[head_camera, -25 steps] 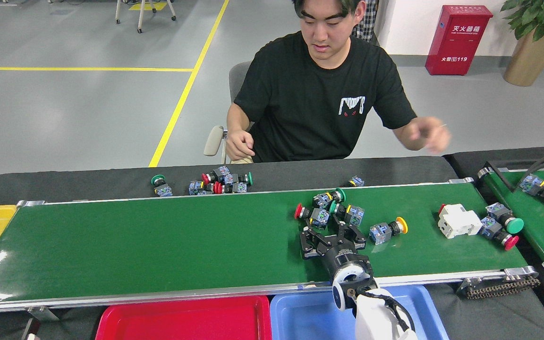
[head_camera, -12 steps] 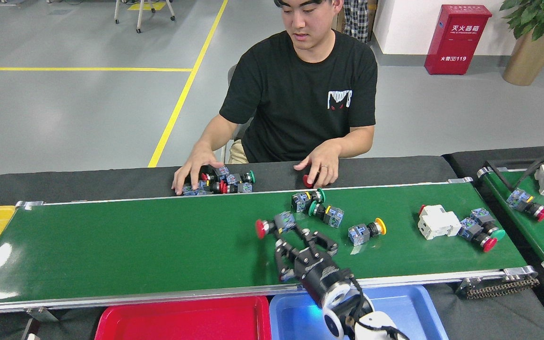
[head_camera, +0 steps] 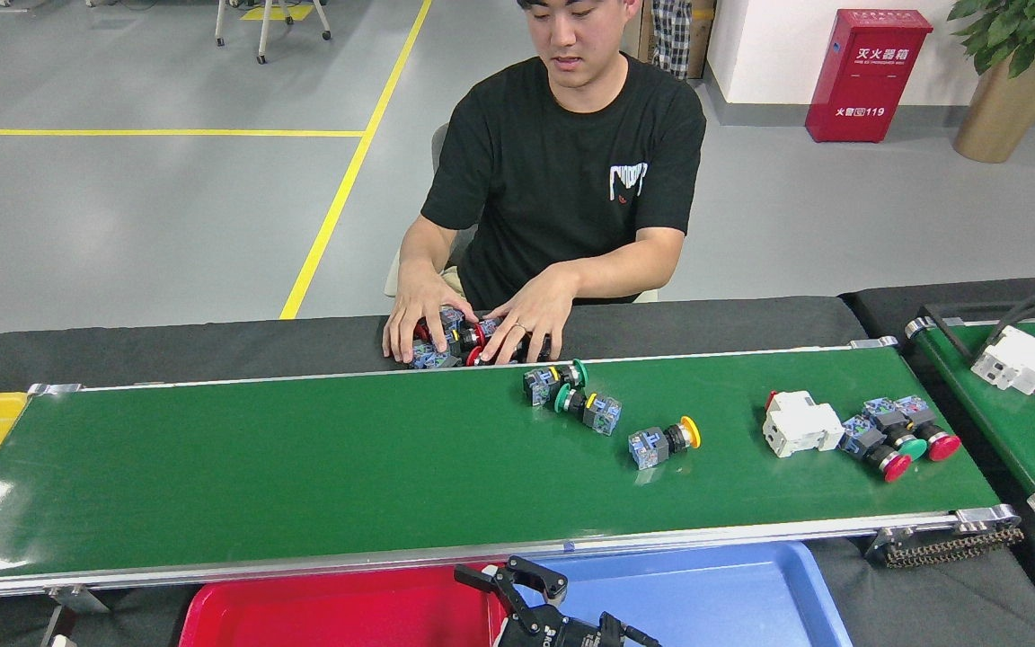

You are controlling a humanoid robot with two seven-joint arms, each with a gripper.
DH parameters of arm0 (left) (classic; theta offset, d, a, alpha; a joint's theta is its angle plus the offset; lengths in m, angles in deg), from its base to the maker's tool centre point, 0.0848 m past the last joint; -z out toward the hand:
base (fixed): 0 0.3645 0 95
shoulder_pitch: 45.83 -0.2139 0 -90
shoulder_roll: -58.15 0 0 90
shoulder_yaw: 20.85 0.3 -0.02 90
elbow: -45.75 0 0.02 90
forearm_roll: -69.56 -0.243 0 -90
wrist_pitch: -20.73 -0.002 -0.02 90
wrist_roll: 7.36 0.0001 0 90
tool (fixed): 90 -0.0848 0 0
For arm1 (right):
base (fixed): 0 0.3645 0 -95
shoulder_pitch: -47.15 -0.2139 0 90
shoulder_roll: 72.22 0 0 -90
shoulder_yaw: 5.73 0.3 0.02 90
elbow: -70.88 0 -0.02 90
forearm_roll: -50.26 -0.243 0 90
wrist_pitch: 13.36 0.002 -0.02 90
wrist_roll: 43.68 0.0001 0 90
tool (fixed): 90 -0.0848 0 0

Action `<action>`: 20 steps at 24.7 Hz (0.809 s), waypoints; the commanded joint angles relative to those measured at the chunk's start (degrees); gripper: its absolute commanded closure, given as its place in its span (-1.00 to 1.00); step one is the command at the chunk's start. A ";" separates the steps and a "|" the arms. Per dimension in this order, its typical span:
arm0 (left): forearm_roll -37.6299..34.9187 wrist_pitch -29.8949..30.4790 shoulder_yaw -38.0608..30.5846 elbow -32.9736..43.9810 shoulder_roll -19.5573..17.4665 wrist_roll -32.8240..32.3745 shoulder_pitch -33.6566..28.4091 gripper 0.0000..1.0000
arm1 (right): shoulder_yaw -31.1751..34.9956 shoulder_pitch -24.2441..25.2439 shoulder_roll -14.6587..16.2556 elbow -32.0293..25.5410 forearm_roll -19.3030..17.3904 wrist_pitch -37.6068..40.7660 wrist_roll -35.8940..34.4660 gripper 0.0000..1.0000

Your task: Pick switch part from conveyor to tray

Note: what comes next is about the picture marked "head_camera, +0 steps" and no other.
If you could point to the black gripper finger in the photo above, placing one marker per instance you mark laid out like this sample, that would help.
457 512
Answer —
486 582
553 586

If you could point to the red cap push button switch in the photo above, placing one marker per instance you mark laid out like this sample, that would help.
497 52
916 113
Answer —
452 317
473 358
942 447
859 435
428 356
465 340

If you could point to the background person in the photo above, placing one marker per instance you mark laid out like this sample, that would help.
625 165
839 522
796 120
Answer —
672 36

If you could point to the red fire extinguisher box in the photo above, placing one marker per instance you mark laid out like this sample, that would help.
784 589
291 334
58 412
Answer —
868 85

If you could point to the white wheeled stand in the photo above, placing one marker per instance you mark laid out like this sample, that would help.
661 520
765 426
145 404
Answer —
264 34

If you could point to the grey office chair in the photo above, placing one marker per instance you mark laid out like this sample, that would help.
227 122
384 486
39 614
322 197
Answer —
437 144

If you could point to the yellow cap push button switch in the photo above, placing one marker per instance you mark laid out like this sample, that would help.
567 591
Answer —
648 447

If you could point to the white circuit breaker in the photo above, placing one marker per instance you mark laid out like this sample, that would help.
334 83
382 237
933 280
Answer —
800 424
1012 359

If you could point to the long green conveyor belt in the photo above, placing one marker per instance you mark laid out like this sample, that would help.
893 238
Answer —
302 476

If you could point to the brown cardboard box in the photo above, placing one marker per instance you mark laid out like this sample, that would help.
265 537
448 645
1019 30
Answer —
703 40

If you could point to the person's right hand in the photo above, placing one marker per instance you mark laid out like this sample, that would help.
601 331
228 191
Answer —
419 296

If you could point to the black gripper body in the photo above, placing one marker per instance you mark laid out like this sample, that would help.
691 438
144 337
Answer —
562 636

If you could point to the blue plastic tray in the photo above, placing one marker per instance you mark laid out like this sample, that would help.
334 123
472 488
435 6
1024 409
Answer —
724 598

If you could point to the person's right forearm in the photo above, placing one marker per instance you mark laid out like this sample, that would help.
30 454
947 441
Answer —
432 244

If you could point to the potted plant gold pot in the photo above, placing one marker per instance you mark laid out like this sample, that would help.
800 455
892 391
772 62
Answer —
1003 112

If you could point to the red plastic tray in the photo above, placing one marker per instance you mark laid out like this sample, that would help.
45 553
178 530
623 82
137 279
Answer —
338 615

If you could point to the person's left forearm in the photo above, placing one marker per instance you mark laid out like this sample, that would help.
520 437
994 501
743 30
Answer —
625 265

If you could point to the person's left hand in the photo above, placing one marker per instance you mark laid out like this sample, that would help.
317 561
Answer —
540 305

